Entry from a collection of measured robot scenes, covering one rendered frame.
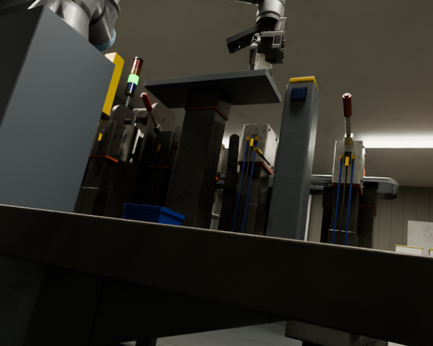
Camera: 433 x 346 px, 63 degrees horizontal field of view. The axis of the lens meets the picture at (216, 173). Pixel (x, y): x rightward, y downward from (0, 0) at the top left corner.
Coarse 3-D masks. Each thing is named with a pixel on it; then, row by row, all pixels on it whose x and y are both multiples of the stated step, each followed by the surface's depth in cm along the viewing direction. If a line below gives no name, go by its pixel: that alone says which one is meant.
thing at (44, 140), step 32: (0, 32) 71; (32, 32) 65; (64, 32) 71; (0, 64) 67; (32, 64) 65; (64, 64) 71; (96, 64) 78; (0, 96) 63; (32, 96) 65; (64, 96) 71; (96, 96) 79; (0, 128) 60; (32, 128) 65; (64, 128) 71; (96, 128) 79; (0, 160) 60; (32, 160) 66; (64, 160) 72; (0, 192) 60; (32, 192) 66; (64, 192) 72
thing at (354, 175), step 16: (336, 144) 93; (336, 160) 91; (352, 160) 89; (336, 176) 90; (352, 176) 88; (336, 192) 90; (352, 192) 88; (336, 208) 87; (352, 208) 87; (336, 224) 87; (352, 224) 86; (336, 240) 86; (352, 240) 84
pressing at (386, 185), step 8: (224, 176) 123; (272, 176) 110; (312, 176) 105; (320, 176) 104; (328, 176) 103; (368, 176) 98; (216, 184) 136; (272, 184) 122; (328, 184) 111; (368, 184) 104; (376, 184) 102; (384, 184) 101; (392, 184) 99; (312, 192) 122; (320, 192) 120; (384, 192) 108; (392, 192) 106
